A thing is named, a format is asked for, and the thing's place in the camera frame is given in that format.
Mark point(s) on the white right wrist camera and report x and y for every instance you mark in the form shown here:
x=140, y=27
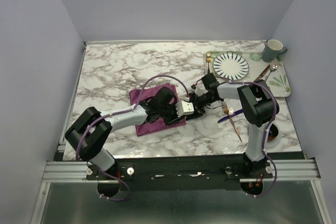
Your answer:
x=199, y=90

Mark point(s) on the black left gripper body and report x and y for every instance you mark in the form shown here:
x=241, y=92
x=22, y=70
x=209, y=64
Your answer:
x=169, y=113

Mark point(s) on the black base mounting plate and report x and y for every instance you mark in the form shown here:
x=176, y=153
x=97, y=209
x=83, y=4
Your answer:
x=184, y=183

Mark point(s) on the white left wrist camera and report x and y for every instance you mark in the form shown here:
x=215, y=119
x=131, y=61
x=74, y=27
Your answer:
x=184, y=108

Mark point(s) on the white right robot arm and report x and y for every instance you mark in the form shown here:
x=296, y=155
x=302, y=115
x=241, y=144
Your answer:
x=259, y=108

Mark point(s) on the round table cable hole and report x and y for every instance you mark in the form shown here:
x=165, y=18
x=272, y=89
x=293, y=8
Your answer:
x=274, y=136

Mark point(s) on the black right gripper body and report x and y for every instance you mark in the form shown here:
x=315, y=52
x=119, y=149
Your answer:
x=202, y=100

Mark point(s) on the rose gold fork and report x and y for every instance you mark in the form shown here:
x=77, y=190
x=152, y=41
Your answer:
x=226, y=111

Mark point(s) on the aluminium frame rail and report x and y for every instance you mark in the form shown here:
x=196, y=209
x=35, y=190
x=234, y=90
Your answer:
x=151, y=169

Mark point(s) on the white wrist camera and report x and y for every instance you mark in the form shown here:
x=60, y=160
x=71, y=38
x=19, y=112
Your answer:
x=199, y=90
x=184, y=108

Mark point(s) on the grey green mug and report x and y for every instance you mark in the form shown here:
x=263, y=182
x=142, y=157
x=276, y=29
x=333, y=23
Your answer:
x=273, y=48

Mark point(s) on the striped white blue plate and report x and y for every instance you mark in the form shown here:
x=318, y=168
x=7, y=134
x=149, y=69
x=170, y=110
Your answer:
x=230, y=65

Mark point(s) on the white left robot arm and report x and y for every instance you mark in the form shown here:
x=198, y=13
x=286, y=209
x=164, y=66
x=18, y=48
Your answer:
x=88, y=134

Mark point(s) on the purple handled knife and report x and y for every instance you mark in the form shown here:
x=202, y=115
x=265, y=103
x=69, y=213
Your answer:
x=227, y=117

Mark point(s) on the silver spoon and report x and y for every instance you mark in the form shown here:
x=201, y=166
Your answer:
x=272, y=69

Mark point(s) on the gold spoon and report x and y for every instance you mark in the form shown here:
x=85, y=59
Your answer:
x=208, y=61

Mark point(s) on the leaf pattern serving tray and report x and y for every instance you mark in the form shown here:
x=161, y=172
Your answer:
x=277, y=82

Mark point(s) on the brown handled knife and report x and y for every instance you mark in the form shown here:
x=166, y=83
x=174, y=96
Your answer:
x=263, y=73

